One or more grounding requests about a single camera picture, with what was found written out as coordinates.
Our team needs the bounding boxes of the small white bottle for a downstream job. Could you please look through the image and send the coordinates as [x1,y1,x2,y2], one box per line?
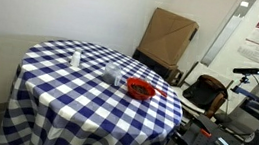
[69,48,83,69]

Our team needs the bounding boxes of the black camera bar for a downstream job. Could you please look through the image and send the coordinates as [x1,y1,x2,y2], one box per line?
[231,64,259,77]

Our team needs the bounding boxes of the blue white checkered tablecloth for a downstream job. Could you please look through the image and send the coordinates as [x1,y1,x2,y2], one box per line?
[0,31,191,145]

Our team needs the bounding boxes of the large brown cardboard box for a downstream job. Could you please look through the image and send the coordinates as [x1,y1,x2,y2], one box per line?
[136,5,202,71]

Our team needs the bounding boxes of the orange bowl with dark contents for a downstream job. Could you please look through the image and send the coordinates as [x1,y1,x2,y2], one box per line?
[123,75,159,103]

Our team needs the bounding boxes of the black and brown bag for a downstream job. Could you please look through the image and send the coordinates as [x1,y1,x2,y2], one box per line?
[180,72,232,114]

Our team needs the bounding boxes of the black camera tripod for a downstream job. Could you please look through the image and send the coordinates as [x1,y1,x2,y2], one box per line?
[224,72,259,125]

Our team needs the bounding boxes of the metal spoon with red handle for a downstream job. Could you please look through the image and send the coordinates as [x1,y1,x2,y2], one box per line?
[151,85,170,99]

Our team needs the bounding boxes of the silver metal wall strip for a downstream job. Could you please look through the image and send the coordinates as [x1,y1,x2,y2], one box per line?
[200,0,258,73]

